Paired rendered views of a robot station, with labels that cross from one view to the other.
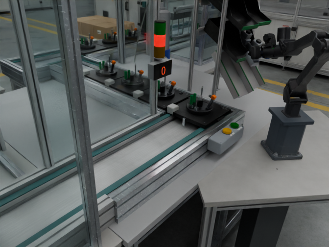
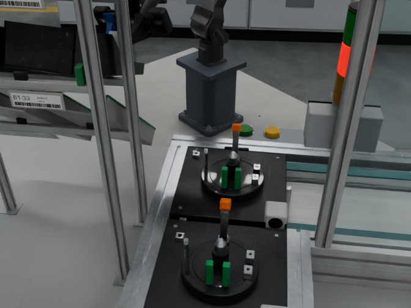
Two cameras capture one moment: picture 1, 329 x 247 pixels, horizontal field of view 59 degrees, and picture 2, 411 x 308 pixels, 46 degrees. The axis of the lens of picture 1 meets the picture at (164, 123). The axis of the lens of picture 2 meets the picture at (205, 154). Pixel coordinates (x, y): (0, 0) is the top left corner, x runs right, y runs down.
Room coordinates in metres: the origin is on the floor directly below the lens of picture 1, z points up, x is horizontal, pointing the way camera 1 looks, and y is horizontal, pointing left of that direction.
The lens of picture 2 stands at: (1.85, 0.49, 1.66)
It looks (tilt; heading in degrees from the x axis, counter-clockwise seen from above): 36 degrees down; 238
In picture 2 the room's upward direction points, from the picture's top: straight up
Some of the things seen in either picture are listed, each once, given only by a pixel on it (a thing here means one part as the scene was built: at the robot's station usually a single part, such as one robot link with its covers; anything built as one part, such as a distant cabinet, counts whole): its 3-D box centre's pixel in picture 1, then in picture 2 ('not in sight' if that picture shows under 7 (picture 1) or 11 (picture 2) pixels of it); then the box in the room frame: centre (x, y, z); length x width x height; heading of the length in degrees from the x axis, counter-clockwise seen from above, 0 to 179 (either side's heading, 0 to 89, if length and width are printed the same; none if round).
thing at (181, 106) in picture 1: (199, 110); (232, 184); (1.36, -0.18, 0.96); 0.24 x 0.24 x 0.02; 50
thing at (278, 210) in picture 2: (172, 109); (275, 215); (1.35, -0.04, 0.97); 0.05 x 0.05 x 0.04; 50
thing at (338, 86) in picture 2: (159, 51); (350, 86); (1.29, 0.03, 1.28); 0.05 x 0.05 x 0.05
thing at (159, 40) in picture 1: (159, 39); (356, 57); (1.29, 0.03, 1.33); 0.05 x 0.05 x 0.05
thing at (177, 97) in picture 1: (162, 87); (220, 255); (1.52, 0.02, 1.01); 0.24 x 0.24 x 0.13; 50
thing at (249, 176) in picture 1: (275, 147); (198, 129); (1.22, -0.56, 0.84); 0.90 x 0.70 x 0.03; 98
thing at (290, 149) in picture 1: (285, 133); (211, 91); (1.17, -0.56, 0.96); 0.15 x 0.15 x 0.20; 8
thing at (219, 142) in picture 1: (225, 137); (271, 143); (1.16, -0.29, 0.93); 0.21 x 0.07 x 0.06; 140
